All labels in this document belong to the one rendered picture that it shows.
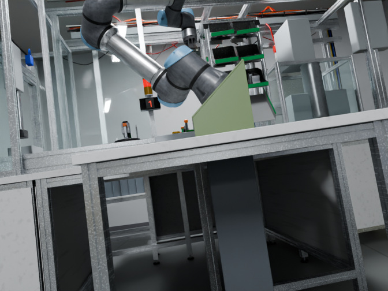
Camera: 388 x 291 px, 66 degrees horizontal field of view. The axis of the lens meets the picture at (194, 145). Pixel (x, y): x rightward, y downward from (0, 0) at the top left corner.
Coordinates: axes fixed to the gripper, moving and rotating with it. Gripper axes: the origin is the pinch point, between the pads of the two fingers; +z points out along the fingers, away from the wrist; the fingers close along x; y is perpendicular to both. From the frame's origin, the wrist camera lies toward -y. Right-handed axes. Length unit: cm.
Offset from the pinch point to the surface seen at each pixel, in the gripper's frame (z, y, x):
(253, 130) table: 38, 70, 2
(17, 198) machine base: 47, 4, -88
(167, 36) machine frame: -82, -122, 1
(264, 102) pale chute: 11.6, -21.7, 43.0
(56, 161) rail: 33, -2, -72
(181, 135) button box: 28.5, 5.0, -11.6
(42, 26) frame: -52, -34, -82
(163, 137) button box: 28.6, 5.1, -20.2
